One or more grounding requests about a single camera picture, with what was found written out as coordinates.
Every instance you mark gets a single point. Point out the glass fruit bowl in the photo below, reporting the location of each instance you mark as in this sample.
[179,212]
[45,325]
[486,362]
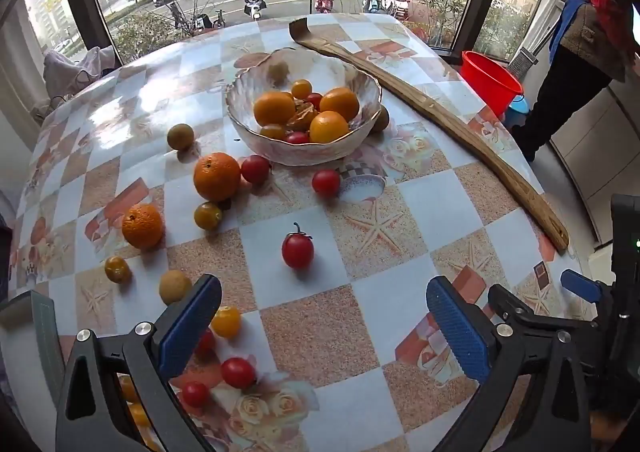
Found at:
[306,76]

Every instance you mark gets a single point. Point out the white tray green rim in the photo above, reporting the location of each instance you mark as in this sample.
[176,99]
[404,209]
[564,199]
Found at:
[30,348]

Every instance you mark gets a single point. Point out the orange in bowl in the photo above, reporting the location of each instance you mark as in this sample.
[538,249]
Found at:
[327,127]
[340,100]
[274,107]

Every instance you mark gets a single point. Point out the person in dark clothes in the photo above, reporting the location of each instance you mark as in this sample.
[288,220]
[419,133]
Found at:
[592,45]

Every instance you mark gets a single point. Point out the large orange near bowl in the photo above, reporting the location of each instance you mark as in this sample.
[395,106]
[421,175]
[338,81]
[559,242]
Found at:
[217,177]

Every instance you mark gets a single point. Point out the blue plastic item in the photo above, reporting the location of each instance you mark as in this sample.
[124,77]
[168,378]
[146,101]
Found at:
[516,113]

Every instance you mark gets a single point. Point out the orange in bowl front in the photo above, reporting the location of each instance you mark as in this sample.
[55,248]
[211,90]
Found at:
[327,127]

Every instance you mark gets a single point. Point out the yellow cherry tomato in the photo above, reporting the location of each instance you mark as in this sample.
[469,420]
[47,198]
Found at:
[227,322]

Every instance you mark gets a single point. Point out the red cherry tomato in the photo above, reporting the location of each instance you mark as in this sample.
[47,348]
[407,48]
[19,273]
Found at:
[195,394]
[238,373]

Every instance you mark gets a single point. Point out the cloth pile on sill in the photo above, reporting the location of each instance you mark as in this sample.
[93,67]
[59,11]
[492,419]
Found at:
[64,78]

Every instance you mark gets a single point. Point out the longan behind bowl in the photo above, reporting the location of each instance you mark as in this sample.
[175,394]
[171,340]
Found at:
[381,122]

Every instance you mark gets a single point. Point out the long wooden shoehorn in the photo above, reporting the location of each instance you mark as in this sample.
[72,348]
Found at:
[433,111]

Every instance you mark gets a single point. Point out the orange in bowl right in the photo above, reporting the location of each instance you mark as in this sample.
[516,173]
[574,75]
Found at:
[340,100]

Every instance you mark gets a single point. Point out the green-brown longan upper left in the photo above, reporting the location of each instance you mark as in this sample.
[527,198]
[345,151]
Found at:
[180,137]

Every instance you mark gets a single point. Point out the yellow-brown cherry tomato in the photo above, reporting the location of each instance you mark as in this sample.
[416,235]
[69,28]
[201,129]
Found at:
[117,270]

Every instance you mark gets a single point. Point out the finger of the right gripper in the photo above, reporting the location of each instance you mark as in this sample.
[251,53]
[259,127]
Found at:
[511,308]
[576,283]

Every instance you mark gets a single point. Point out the red tomato beside orange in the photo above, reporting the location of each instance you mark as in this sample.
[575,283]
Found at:
[255,170]

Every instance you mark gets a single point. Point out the small orange mandarin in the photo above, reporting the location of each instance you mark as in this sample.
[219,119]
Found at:
[142,226]

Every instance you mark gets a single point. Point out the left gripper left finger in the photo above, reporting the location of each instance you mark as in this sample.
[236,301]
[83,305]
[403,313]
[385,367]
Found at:
[92,411]

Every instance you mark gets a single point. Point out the red plastic basin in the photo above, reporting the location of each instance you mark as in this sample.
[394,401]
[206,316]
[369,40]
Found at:
[493,83]

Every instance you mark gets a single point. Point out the red tomato before bowl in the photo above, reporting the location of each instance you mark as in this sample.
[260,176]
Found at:
[326,183]

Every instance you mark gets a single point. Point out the red tomato with stem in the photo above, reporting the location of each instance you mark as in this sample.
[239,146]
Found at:
[297,249]

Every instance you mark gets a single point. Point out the olive cherry tomato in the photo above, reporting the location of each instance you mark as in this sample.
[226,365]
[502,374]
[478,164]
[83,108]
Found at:
[208,216]

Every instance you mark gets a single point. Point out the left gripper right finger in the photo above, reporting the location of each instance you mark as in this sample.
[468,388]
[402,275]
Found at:
[553,415]

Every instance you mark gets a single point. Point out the orange in bowl left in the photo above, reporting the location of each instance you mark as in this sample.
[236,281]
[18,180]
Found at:
[274,107]

